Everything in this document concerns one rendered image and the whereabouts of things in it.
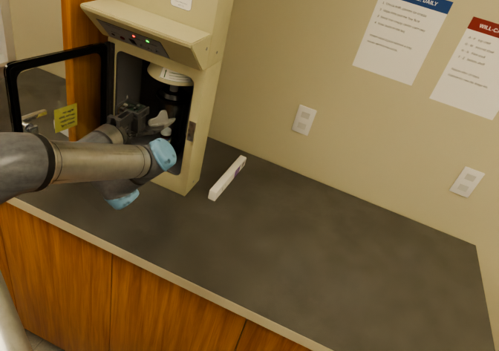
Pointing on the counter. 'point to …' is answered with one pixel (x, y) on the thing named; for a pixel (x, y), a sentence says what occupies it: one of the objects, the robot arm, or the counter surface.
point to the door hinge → (110, 78)
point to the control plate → (134, 38)
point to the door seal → (50, 62)
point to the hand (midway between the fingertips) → (154, 111)
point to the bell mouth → (168, 76)
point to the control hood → (154, 30)
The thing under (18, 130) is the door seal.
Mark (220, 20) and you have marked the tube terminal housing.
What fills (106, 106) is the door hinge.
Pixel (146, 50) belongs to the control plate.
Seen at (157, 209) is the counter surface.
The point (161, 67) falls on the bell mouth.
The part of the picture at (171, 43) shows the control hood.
